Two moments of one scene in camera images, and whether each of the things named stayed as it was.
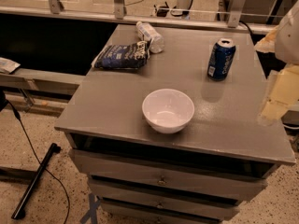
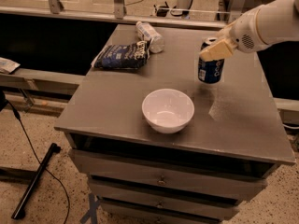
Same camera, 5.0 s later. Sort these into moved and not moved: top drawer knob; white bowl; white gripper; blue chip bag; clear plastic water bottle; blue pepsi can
Moved: white gripper; blue pepsi can
Not moved: blue chip bag; clear plastic water bottle; top drawer knob; white bowl
